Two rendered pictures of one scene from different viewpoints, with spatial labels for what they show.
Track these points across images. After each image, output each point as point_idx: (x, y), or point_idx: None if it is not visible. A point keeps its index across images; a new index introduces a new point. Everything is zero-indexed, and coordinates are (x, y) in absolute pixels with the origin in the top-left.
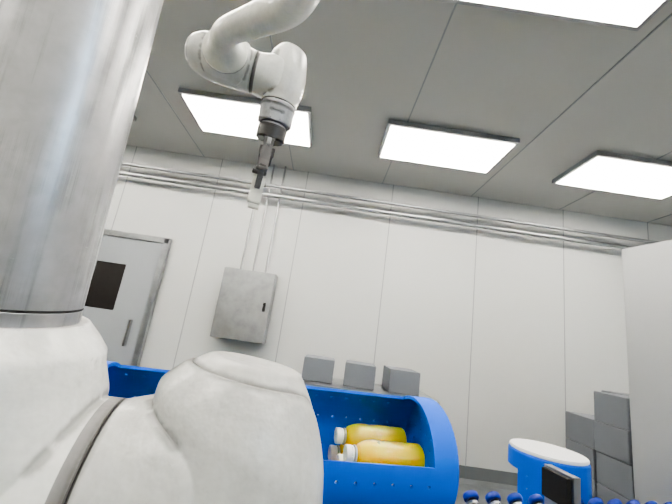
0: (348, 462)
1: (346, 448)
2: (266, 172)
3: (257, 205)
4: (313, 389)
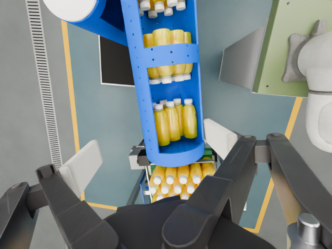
0: (196, 4)
1: (174, 3)
2: (254, 137)
3: (94, 145)
4: (141, 23)
